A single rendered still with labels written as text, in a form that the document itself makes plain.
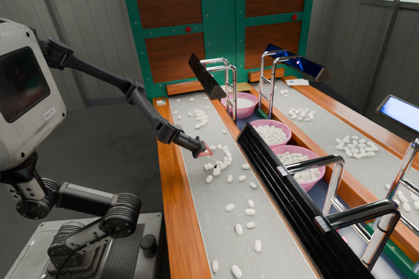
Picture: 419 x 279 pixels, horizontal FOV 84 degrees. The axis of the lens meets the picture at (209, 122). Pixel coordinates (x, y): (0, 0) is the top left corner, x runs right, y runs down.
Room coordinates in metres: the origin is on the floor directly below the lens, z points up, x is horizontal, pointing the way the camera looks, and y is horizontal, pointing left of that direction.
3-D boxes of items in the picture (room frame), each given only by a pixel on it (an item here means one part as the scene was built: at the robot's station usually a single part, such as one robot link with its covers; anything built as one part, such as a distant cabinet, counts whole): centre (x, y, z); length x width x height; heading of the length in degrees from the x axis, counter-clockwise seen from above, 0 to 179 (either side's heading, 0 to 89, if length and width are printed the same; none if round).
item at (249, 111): (1.52, -0.23, 0.72); 0.27 x 0.27 x 0.10
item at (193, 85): (1.72, 0.16, 0.83); 0.30 x 0.06 x 0.07; 102
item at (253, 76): (1.86, -0.50, 0.83); 0.30 x 0.06 x 0.07; 102
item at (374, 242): (0.36, -0.27, 0.90); 0.20 x 0.19 x 0.45; 12
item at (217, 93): (1.30, 0.01, 1.08); 0.62 x 0.08 x 0.07; 12
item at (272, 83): (1.39, -0.46, 0.90); 0.20 x 0.19 x 0.45; 12
